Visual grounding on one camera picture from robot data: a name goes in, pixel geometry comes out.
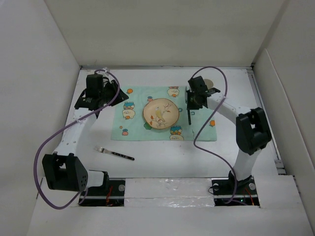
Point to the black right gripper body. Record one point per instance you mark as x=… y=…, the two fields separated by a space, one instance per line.
x=191 y=101

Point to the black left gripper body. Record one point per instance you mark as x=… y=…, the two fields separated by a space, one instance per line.
x=109 y=92

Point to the knife with black handle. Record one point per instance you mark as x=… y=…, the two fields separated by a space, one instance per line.
x=189 y=116

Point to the purple ceramic mug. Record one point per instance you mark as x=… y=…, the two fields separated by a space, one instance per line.
x=209 y=83

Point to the beige bird pattern plate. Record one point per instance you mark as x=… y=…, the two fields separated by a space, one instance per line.
x=161 y=113

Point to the green cartoon print placemat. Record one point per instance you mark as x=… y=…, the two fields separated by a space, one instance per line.
x=129 y=124

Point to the fork with black handle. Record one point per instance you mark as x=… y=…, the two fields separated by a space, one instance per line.
x=105 y=151

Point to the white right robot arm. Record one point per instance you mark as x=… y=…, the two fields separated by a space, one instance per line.
x=252 y=129

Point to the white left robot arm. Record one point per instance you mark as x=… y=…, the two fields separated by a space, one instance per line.
x=63 y=168

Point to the silver foil tape strip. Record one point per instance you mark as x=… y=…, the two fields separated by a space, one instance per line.
x=168 y=192

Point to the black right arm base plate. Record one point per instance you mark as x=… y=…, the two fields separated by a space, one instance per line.
x=225 y=192

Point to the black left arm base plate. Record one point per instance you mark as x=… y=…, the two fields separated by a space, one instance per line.
x=110 y=195

